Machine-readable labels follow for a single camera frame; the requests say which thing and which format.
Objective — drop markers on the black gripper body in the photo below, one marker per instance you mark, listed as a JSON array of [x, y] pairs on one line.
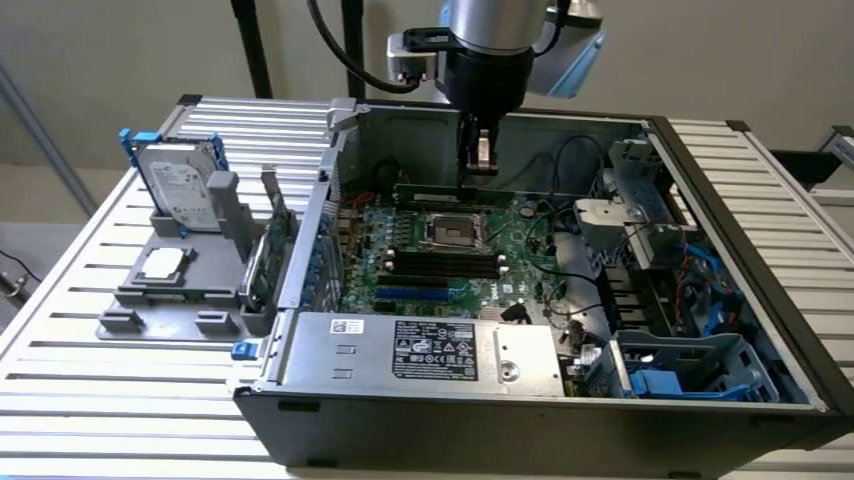
[[492, 75]]

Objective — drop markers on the green RAM stick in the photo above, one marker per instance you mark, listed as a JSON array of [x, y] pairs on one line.
[[453, 196]]

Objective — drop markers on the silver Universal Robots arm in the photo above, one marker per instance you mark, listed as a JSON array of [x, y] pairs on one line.
[[489, 22]]

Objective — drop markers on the black RAM slot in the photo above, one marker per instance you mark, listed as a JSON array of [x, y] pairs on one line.
[[443, 254], [443, 267], [443, 274], [443, 260]]

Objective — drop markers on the blue expansion slot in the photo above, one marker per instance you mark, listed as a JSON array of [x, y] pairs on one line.
[[412, 291]]

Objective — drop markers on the black expansion slot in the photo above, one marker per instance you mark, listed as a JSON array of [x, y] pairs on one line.
[[393, 305]]

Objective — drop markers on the CPU socket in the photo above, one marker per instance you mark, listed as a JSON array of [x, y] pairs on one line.
[[455, 231]]

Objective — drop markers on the green Dell motherboard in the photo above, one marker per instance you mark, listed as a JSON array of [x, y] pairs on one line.
[[440, 260]]

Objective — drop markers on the metal drive cage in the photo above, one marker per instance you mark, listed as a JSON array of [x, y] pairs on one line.
[[633, 210]]

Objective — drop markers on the open black PC case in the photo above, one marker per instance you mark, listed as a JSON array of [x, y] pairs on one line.
[[533, 310]]

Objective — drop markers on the black stand pole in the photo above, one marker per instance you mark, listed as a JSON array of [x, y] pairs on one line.
[[253, 50]]

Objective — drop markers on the green graphics card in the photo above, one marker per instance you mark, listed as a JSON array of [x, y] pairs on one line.
[[267, 255]]

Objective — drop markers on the silver power supply unit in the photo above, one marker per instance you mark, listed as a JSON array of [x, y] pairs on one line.
[[420, 355]]

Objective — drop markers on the grey parts rack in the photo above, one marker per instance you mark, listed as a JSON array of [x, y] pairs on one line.
[[186, 280]]

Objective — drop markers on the CPU chip in tray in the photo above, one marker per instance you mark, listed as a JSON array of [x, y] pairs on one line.
[[162, 263]]

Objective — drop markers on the blue disk bay cage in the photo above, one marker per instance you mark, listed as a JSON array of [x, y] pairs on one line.
[[694, 365]]

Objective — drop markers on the blue case latch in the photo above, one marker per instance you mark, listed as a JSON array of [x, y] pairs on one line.
[[244, 349]]

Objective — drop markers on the hard disk in blue bracket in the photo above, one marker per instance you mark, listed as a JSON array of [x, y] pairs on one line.
[[178, 185]]

